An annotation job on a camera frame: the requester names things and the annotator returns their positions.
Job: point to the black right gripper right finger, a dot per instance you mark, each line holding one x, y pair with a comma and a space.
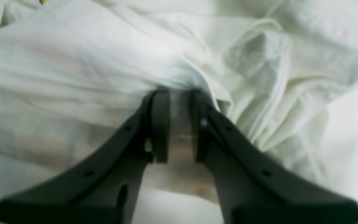
251, 187

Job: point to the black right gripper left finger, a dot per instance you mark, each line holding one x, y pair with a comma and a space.
104, 187

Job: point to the white T-shirt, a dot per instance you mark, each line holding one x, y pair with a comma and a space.
71, 72

